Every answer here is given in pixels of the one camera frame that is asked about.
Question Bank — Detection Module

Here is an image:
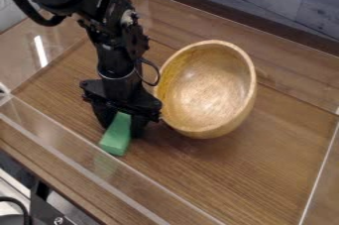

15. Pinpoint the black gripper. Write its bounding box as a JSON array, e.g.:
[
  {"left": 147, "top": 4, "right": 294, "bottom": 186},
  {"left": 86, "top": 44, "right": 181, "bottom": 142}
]
[{"left": 81, "top": 70, "right": 162, "bottom": 139}]

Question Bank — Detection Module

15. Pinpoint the green rectangular stick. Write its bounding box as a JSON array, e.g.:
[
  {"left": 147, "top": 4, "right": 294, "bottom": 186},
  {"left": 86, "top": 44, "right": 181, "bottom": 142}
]
[{"left": 99, "top": 112, "right": 131, "bottom": 156}]

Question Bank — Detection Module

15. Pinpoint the round wooden bowl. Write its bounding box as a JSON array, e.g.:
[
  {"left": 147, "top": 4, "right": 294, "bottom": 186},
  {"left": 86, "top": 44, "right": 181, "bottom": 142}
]
[{"left": 154, "top": 40, "right": 257, "bottom": 139}]

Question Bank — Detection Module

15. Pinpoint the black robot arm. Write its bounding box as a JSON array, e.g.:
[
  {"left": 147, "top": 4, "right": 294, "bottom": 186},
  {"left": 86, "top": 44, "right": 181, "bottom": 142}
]
[{"left": 12, "top": 0, "right": 162, "bottom": 138}]

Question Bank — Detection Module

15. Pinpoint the clear acrylic front wall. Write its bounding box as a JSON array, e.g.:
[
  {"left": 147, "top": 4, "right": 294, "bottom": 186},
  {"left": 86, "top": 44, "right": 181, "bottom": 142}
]
[{"left": 0, "top": 94, "right": 225, "bottom": 225}]

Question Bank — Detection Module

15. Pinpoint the black table leg bracket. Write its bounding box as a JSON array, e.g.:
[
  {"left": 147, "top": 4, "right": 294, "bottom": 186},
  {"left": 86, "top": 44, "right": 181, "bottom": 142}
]
[{"left": 31, "top": 180, "right": 75, "bottom": 225}]

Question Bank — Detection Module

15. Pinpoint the black cable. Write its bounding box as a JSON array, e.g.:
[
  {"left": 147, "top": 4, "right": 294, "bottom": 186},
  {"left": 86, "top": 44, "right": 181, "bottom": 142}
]
[{"left": 0, "top": 195, "right": 31, "bottom": 225}]

